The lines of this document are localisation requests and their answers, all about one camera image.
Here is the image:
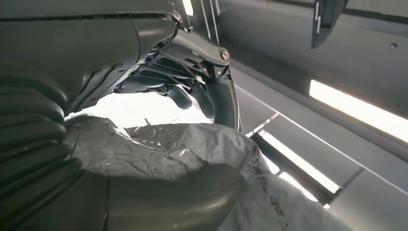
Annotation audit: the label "bright ceiling light strip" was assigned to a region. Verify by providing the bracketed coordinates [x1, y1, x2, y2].
[258, 130, 341, 194]
[308, 79, 408, 143]

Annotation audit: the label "grey parcel bag brown stains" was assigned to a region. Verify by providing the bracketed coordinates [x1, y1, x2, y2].
[64, 115, 353, 231]

